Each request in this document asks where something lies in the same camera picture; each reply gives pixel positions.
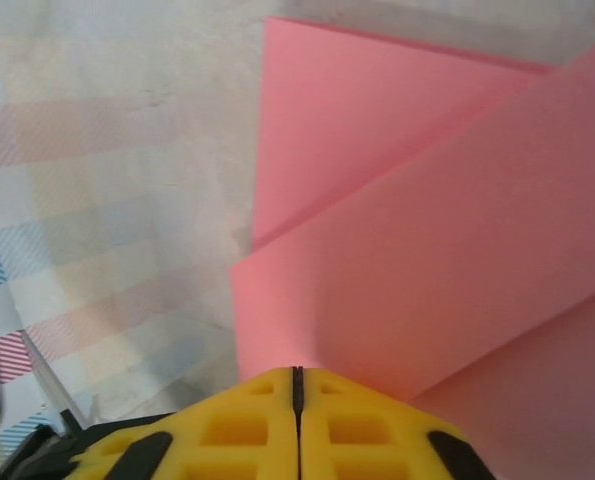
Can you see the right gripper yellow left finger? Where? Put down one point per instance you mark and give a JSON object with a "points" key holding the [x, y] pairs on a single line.
{"points": [[217, 435]]}

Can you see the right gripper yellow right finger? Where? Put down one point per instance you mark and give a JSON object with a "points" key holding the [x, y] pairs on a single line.
{"points": [[377, 435]]}

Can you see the aluminium side rail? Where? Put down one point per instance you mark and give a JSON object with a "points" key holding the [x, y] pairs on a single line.
{"points": [[52, 385]]}

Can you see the pink cloth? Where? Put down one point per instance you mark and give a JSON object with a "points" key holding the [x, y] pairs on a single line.
{"points": [[427, 225]]}

